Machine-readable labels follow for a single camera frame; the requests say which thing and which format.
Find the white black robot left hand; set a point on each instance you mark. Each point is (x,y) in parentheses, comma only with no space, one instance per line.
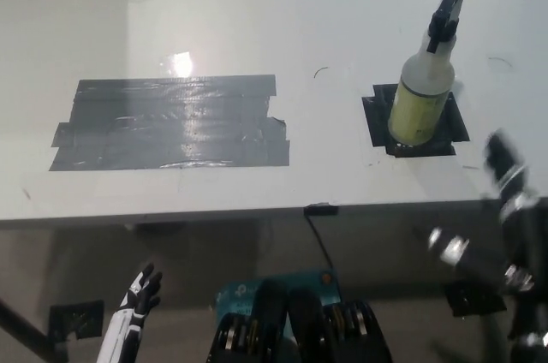
(128,320)

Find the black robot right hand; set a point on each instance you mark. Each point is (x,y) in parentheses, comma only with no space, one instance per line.
(520,226)

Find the translucent spray bottle yellow liquid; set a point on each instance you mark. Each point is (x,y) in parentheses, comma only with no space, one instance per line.
(421,97)

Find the black robot torso blocks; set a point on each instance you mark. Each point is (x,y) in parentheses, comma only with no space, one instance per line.
(299,324)

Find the dark metal table leg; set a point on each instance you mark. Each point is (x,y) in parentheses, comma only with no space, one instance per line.
(30,329)

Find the teal router box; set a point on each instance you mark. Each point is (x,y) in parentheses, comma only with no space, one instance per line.
(240,294)

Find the black tape square marker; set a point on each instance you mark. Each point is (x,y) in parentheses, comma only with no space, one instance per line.
(377,123)

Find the small black edge clip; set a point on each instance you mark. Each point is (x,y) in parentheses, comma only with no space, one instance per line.
(321,210)

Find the large grey duct tape patch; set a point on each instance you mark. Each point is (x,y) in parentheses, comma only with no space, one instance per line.
(171,123)

